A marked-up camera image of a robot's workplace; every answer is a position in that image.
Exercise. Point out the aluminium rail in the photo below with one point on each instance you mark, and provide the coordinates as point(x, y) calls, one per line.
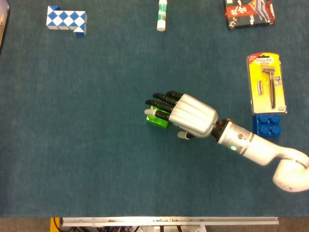
point(169, 221)

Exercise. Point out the teal felt table cloth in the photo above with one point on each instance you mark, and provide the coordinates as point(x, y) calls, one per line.
point(96, 120)

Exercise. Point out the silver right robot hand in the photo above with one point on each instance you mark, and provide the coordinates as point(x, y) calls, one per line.
point(193, 116)

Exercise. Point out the yellow frame bracket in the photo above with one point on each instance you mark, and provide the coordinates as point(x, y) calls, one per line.
point(53, 224)

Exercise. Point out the black red printed box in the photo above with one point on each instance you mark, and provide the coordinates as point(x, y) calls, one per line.
point(248, 14)

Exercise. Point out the blue white snake puzzle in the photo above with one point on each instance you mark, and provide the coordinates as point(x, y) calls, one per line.
point(66, 19)

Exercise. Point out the white green glue stick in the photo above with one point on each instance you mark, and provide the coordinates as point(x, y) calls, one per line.
point(161, 17)

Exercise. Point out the yellow razor blister pack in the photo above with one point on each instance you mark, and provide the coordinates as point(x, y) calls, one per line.
point(264, 96)

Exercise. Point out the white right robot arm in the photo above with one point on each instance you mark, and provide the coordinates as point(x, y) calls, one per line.
point(256, 147)

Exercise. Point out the blue four-stud building block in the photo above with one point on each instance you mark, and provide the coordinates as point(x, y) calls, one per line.
point(266, 126)

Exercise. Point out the green toy block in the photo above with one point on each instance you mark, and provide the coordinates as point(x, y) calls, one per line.
point(157, 122)

